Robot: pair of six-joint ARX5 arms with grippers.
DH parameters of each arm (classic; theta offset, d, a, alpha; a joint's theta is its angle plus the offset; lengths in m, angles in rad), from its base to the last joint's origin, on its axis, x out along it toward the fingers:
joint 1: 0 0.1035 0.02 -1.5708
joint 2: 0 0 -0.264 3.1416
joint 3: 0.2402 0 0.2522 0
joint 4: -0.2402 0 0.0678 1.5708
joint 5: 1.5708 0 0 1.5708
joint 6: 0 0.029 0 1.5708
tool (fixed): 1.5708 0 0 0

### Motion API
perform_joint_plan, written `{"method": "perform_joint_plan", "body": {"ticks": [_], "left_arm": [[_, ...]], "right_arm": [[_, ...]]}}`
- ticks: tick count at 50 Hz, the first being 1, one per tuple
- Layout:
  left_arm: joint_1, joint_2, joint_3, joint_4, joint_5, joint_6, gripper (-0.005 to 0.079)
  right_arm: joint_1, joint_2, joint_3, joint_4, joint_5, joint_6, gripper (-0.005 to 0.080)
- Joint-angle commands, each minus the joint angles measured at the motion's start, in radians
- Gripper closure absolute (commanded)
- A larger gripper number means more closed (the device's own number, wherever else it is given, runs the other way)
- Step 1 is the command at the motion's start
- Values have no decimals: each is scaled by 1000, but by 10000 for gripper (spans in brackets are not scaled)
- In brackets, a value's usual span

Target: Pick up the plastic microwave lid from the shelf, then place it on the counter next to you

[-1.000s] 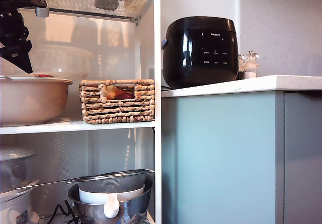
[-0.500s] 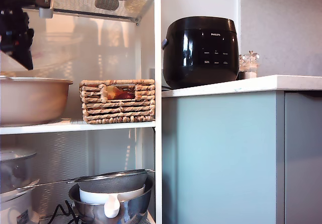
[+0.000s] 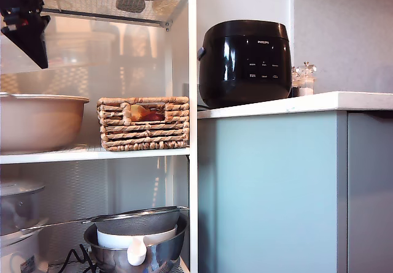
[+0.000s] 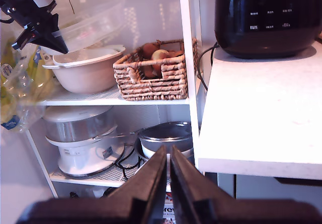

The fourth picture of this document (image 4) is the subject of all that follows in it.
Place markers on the stainless steel mixing bowl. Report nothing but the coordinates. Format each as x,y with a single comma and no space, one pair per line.
188,154

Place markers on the white electric food steamer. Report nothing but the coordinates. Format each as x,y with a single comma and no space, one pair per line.
83,146

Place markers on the black rice cooker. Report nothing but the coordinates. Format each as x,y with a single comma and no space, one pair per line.
266,20

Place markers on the woven wicker basket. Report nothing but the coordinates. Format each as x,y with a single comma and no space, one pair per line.
153,88

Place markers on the metal mesh strainer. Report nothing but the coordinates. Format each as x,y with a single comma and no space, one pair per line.
166,133

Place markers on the printed cardboard box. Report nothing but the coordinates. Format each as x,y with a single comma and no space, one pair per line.
168,209

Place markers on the grey-blue cabinet with white counter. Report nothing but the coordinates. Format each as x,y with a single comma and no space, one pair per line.
259,108

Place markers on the white metal shelf unit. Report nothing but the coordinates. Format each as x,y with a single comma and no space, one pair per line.
187,45

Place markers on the pale yellow onion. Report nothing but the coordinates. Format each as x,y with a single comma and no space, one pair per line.
160,55

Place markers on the brown onion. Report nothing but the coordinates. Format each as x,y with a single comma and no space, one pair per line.
149,49

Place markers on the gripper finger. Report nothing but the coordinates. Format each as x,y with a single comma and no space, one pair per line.
54,44
54,24
151,183
186,183

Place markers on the clear plastic microwave lid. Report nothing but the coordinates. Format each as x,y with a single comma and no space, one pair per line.
95,27

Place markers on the yellow plastic bag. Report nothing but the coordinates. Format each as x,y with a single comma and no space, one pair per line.
15,88

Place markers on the beige plastic bowl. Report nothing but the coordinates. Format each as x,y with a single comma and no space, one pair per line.
88,78

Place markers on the red-brown onion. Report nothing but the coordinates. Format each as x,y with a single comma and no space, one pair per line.
151,71

